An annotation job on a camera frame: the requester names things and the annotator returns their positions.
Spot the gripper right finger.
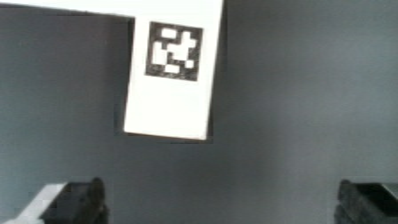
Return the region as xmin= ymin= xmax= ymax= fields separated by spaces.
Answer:
xmin=334 ymin=180 xmax=398 ymax=224

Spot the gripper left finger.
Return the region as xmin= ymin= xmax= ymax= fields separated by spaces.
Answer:
xmin=14 ymin=178 xmax=110 ymax=224

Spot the white square table top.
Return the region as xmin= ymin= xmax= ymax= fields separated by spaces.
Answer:
xmin=0 ymin=0 xmax=137 ymax=17

